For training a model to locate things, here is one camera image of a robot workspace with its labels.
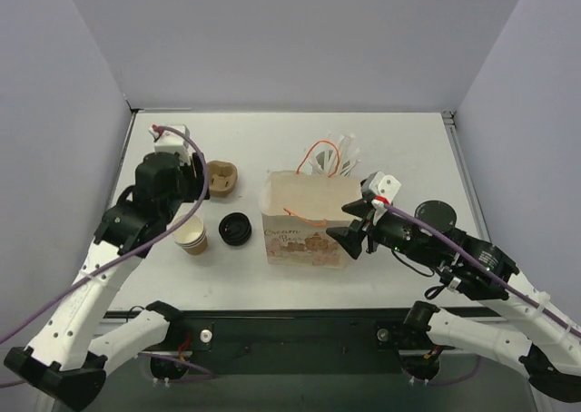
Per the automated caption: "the brown cardboard cup carrier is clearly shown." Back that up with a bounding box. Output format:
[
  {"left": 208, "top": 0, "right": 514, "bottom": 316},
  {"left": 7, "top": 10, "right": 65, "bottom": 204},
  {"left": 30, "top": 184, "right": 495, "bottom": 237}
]
[{"left": 208, "top": 161, "right": 238, "bottom": 198}]

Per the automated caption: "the stack of brown paper cups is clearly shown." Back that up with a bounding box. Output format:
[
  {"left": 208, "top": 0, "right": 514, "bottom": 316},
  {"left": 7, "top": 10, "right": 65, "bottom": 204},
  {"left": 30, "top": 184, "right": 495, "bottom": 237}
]
[{"left": 172, "top": 215, "right": 208, "bottom": 256}]

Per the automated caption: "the paper takeout bag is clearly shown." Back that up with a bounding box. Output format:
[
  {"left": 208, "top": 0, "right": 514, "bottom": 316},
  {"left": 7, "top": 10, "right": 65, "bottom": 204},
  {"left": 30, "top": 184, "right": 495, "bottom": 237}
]
[{"left": 258, "top": 138, "right": 364, "bottom": 271}]

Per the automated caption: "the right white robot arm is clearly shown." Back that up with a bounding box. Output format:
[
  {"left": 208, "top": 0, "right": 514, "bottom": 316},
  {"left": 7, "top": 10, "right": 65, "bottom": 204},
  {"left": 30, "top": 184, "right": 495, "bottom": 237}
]
[{"left": 326, "top": 196, "right": 580, "bottom": 403}]

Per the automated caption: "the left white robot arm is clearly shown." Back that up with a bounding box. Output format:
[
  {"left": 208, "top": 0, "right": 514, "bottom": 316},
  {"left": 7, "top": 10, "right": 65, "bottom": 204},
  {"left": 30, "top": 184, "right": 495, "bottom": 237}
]
[{"left": 4, "top": 152, "right": 209, "bottom": 411}]

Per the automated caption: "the white straw holder cup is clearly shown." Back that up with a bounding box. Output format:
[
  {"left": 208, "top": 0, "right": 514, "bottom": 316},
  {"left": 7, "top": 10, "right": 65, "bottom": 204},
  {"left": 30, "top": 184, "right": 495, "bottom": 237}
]
[{"left": 308, "top": 150, "right": 360, "bottom": 176}]

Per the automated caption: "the stack of black lids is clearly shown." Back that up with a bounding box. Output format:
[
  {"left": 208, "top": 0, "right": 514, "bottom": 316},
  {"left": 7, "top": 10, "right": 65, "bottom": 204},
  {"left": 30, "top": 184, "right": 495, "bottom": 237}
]
[{"left": 218, "top": 212, "right": 252, "bottom": 247}]

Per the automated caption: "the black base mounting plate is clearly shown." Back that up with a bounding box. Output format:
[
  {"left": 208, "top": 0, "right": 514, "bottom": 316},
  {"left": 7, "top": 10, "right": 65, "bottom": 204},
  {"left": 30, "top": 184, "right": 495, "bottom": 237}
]
[{"left": 152, "top": 309, "right": 434, "bottom": 376}]

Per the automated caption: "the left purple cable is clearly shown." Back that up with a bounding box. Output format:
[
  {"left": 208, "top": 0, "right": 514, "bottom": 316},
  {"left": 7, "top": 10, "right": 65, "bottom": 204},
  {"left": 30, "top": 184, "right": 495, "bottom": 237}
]
[{"left": 0, "top": 125, "right": 211, "bottom": 388}]

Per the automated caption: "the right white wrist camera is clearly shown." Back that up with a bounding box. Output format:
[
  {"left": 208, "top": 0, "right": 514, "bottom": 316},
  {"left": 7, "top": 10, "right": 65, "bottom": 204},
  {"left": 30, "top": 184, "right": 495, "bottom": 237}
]
[{"left": 360, "top": 172, "right": 402, "bottom": 206}]

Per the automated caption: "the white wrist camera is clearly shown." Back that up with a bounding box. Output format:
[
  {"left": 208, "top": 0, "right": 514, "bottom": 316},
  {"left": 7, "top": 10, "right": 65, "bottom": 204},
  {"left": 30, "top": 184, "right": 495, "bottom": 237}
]
[
  {"left": 149, "top": 125, "right": 189, "bottom": 161},
  {"left": 360, "top": 172, "right": 402, "bottom": 206}
]

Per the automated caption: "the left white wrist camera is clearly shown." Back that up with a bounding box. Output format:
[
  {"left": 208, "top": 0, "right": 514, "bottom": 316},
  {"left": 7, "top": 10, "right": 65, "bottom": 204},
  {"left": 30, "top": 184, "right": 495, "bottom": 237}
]
[{"left": 149, "top": 125, "right": 189, "bottom": 161}]

